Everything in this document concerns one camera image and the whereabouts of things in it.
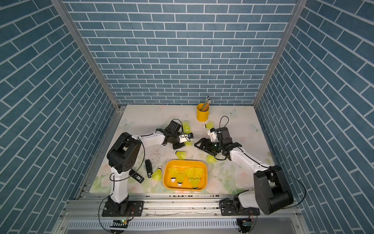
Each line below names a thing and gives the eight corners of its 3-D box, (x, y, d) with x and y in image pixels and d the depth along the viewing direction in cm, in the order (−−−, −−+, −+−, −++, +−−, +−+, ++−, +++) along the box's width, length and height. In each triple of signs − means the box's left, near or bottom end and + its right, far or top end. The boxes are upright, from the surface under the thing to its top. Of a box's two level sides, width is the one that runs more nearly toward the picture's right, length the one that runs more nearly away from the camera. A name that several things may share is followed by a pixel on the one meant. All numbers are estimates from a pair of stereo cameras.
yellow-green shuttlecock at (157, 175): (151, 179, 85) (150, 177, 83) (157, 167, 90) (156, 165, 87) (159, 182, 84) (158, 180, 82) (165, 170, 89) (164, 168, 86)
